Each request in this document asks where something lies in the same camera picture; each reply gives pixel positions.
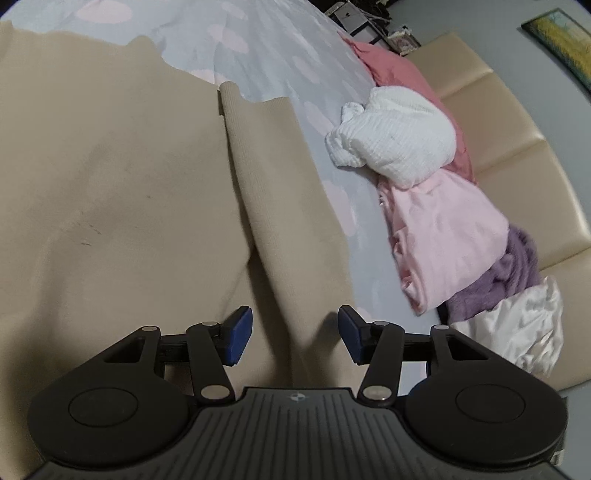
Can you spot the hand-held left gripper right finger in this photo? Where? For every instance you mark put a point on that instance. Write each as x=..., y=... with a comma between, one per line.
x=351, y=334

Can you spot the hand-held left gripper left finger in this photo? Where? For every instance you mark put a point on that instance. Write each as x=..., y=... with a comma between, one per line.
x=240, y=337

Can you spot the beige knit sweater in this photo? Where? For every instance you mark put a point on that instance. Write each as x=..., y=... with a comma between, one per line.
x=115, y=184

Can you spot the light pink cloth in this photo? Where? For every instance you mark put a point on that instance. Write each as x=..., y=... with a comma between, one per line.
x=443, y=230

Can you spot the purple fleece cloth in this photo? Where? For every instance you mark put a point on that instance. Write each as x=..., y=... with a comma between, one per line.
x=503, y=277

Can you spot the white satin cloth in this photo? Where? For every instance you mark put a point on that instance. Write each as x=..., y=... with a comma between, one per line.
x=521, y=327

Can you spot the crumpled white muslin cloth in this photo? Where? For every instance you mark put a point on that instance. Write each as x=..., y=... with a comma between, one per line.
x=397, y=138

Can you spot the beige padded headboard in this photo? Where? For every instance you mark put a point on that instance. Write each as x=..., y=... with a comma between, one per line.
x=531, y=161

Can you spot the pink pillow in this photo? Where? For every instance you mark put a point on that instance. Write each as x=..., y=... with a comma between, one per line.
x=397, y=69

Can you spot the pink polka dot bed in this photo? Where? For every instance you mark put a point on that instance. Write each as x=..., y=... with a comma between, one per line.
x=286, y=69

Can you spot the white black nightstand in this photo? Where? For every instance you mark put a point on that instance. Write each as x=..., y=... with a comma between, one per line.
x=351, y=18

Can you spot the small picture frame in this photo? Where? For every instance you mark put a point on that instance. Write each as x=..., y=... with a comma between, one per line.
x=404, y=42

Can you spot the framed wall picture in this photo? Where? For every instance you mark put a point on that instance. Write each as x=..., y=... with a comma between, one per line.
x=568, y=41

